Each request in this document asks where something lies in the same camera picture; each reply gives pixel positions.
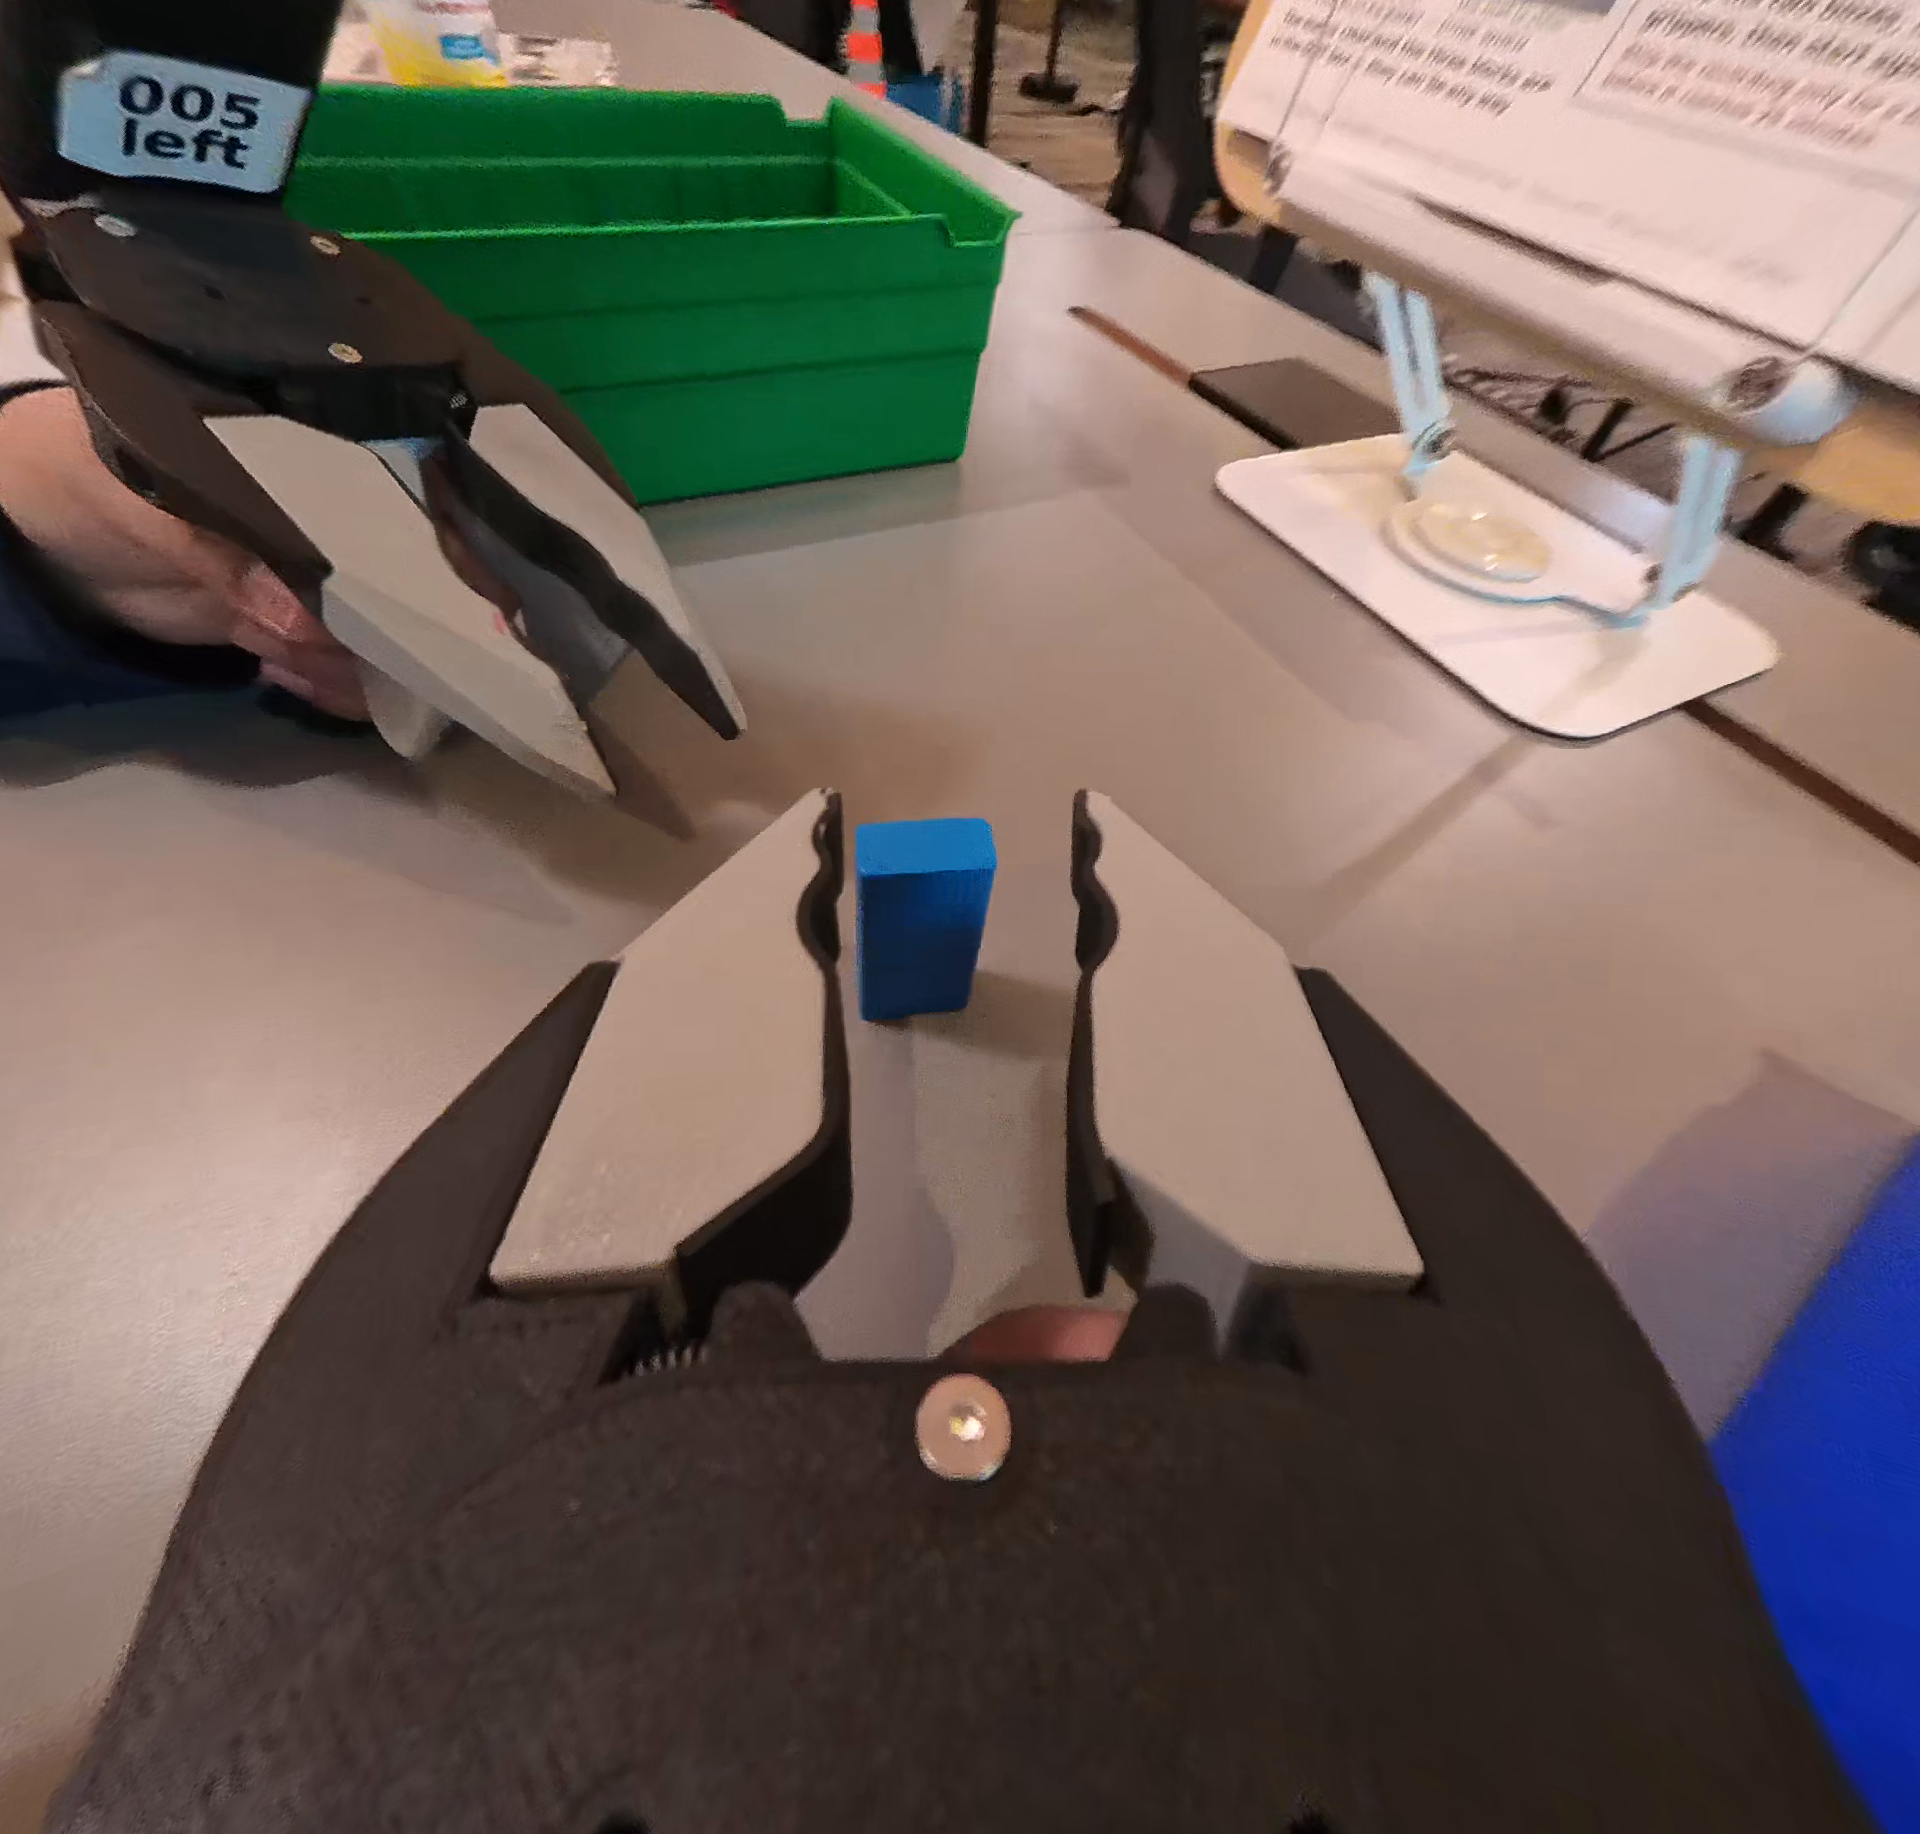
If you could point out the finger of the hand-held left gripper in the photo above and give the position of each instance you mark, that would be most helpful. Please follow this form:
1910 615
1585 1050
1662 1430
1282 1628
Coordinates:
586 514
420 635

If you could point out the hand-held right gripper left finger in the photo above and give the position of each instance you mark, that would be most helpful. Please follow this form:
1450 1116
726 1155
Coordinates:
660 1114

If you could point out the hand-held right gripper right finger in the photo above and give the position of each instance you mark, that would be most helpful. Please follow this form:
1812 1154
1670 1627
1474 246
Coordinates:
1245 1114

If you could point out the green plastic bin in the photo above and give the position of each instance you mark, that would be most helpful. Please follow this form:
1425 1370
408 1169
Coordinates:
720 319

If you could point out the blue rectangular wooden block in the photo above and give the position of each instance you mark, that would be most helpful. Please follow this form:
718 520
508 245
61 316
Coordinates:
921 919

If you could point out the blue plastic bin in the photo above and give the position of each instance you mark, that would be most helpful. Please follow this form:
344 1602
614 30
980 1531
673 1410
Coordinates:
1836 1489

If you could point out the person's left forearm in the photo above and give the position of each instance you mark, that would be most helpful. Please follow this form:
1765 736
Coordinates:
61 665

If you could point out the person's left hand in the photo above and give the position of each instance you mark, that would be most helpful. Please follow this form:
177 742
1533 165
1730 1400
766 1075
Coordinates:
150 560

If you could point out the disinfecting wipes canister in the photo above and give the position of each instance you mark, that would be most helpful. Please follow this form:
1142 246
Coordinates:
435 4

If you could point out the folded printed paper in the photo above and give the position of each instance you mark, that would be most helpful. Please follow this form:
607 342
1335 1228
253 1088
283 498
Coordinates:
557 60

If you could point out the blue bucket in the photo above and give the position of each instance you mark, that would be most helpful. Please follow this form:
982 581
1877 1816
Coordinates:
927 94

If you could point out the orange traffic cone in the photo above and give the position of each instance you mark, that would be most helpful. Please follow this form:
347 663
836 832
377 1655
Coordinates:
866 27

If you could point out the black stanchion pole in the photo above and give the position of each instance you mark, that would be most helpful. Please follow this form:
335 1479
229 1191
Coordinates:
1051 83

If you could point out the black office chair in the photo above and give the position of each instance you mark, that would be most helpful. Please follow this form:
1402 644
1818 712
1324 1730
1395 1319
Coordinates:
1161 65

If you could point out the printed instruction sheet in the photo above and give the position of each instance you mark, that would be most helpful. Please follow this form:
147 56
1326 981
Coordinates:
1576 65

